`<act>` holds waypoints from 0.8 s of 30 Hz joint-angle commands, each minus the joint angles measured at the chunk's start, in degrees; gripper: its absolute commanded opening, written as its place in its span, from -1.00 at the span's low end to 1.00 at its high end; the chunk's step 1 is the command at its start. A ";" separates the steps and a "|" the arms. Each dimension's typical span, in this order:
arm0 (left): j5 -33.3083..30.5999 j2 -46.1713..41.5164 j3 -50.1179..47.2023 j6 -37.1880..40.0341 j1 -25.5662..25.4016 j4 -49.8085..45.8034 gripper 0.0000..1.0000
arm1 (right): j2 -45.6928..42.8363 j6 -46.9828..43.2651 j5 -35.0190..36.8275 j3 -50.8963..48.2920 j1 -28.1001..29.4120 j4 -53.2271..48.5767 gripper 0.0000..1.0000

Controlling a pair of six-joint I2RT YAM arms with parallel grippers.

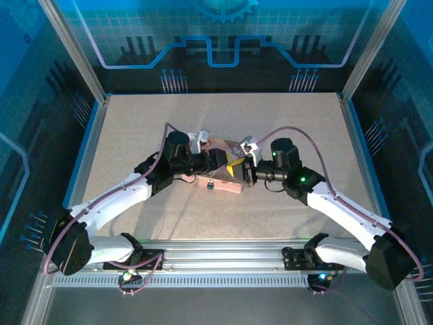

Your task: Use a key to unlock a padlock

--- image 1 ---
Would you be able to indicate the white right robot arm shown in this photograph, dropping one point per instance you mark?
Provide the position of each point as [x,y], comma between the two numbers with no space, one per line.
[345,210]

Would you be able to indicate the pink fairy tin box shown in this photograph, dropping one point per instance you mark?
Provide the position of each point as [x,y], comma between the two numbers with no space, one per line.
[223,184]

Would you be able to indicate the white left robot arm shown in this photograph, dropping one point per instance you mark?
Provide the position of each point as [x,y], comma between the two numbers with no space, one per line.
[111,199]

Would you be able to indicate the small lit circuit board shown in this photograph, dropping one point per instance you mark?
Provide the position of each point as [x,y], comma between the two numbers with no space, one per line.
[128,276]
[321,277]

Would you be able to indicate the blue table edge strip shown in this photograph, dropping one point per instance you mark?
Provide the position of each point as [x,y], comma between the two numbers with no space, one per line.
[81,159]
[368,159]

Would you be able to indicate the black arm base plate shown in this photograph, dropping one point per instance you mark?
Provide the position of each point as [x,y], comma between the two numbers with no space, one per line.
[291,259]
[152,255]

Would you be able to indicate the aluminium table frame rail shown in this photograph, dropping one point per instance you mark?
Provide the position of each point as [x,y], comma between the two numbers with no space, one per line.
[35,304]
[409,304]

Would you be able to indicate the aluminium frame post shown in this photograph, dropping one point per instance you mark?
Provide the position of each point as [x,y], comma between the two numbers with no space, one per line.
[72,50]
[372,47]

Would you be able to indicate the grey metal panel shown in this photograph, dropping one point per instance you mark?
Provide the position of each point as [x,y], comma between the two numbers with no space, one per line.
[220,308]

